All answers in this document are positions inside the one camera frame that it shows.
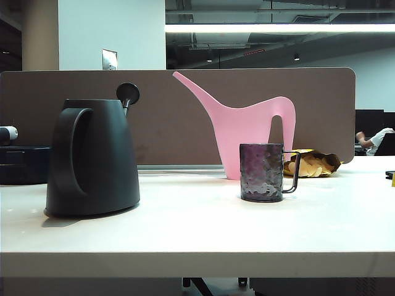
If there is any pink plastic watering can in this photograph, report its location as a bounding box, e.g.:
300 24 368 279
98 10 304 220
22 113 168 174
172 71 297 181

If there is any textured glass cup with handle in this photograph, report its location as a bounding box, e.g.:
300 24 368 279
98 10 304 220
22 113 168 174
239 142 301 204

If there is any black table leg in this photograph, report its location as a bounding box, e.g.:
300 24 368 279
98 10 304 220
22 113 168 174
181 277 214 296

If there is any yellow chip bag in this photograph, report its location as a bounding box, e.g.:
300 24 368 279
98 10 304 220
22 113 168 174
283 149 343 179

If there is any silver wall switch plate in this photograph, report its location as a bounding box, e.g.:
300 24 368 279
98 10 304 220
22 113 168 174
101 48 119 71

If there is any long ceiling light strip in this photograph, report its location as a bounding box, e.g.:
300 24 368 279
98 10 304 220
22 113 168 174
165 23 395 33

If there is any black computer monitor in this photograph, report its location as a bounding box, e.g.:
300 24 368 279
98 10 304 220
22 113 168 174
355 109 385 146

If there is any brown desk divider panel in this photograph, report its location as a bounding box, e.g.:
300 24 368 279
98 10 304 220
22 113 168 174
0 67 356 166

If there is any silver desk rail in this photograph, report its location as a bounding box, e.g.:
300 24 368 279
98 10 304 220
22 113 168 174
137 165 228 178

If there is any black office chair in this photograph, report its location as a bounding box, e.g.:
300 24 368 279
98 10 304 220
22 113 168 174
375 133 395 157

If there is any black electric kettle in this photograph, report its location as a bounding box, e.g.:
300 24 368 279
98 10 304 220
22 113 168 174
44 82 141 218

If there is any person in white shirt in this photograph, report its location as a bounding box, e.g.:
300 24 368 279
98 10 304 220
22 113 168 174
355 127 395 157

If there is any white cylindrical object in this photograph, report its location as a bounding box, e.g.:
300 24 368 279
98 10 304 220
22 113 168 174
0 125 19 146

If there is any dark blue box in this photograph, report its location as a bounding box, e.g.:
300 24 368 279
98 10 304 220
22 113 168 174
0 145 52 185

